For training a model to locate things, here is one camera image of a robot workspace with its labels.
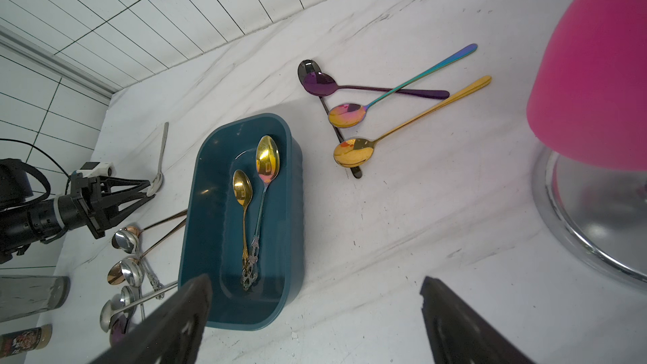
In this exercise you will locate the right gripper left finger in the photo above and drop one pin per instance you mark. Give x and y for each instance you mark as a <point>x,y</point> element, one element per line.
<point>173,333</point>

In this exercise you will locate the rose gold spoon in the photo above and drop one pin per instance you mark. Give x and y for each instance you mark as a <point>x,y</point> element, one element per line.
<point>137,231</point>
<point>146,255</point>

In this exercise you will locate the purple spoon left group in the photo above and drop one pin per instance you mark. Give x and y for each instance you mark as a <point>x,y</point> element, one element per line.
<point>118,329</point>

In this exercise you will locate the rose gold spoon upper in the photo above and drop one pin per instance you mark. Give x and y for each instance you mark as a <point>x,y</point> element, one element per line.
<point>137,231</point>

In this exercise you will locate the chrome wire cup rack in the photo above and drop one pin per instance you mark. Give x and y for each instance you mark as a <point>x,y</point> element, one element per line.
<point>597,214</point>

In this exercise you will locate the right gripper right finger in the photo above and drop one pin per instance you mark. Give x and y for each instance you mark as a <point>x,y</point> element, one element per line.
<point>458,334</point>

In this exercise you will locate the gold ornate-handle spoon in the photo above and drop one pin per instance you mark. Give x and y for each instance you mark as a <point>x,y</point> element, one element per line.
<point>243,193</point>

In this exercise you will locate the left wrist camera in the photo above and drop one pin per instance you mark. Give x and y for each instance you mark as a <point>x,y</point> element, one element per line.
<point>94,169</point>

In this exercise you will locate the plain silver spoon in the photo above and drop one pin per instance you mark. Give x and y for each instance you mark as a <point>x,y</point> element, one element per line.
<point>157,182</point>

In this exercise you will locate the teal storage box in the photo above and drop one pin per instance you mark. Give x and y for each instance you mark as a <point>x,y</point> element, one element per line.
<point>213,242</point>

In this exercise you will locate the spice shaker bottle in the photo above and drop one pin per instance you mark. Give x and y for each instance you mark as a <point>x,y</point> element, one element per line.
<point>23,341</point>

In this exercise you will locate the clear drinking glass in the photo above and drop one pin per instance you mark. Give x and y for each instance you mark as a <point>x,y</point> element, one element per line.
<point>23,296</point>

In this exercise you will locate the pink plastic goblet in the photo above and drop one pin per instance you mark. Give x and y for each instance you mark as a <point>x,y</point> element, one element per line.
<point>588,102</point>

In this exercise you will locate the silver ladle spoon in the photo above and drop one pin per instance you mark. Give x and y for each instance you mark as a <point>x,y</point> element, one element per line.
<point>108,311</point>

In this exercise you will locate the gold slim spoon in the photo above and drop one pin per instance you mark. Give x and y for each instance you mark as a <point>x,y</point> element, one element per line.
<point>356,151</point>

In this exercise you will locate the rose gold spoon lower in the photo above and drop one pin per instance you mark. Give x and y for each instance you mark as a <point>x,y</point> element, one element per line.
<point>146,255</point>

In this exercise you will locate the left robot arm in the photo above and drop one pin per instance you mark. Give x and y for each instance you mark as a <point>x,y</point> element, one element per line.
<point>30,213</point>

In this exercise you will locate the rainbow ornate-handle spoon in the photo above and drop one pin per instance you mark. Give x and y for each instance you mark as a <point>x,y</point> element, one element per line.
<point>267,162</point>

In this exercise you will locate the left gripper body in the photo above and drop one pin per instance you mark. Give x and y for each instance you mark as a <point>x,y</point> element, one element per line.
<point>82,207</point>

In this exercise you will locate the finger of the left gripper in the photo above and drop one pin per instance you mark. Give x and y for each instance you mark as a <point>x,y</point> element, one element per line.
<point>117,212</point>
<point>113,188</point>

